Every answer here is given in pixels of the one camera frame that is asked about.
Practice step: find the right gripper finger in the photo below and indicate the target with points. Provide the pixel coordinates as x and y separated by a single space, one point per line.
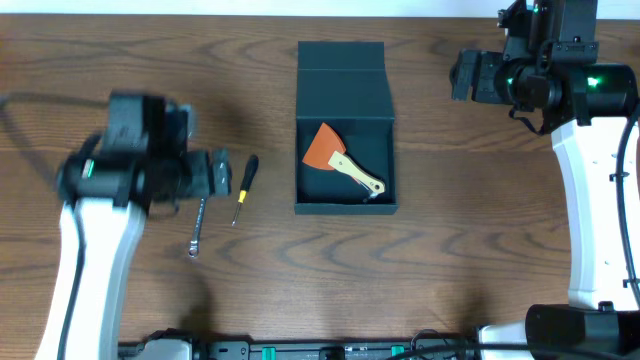
461 85
466 60

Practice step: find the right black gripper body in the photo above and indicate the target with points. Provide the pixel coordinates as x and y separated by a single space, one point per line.
499 78

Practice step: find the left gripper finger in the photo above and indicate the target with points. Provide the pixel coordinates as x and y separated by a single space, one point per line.
220 156
222 181

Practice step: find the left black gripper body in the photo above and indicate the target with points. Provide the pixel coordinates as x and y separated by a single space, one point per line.
215 173

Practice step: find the orange scraper wooden handle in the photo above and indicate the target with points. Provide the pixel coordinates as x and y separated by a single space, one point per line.
328 152

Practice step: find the small claw hammer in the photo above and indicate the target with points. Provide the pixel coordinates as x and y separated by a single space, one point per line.
373 188

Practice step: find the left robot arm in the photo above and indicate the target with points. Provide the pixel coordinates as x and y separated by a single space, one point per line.
98 243

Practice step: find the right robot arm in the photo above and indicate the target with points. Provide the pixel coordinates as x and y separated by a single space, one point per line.
590 111

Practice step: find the black yellow screwdriver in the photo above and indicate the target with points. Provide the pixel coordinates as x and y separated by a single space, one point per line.
251 169

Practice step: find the dark green open box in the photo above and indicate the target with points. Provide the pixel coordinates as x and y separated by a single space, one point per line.
345 85

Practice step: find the silver ring wrench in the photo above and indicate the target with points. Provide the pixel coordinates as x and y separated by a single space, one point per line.
194 246

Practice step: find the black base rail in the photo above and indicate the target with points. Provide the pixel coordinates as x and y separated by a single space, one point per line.
350 350

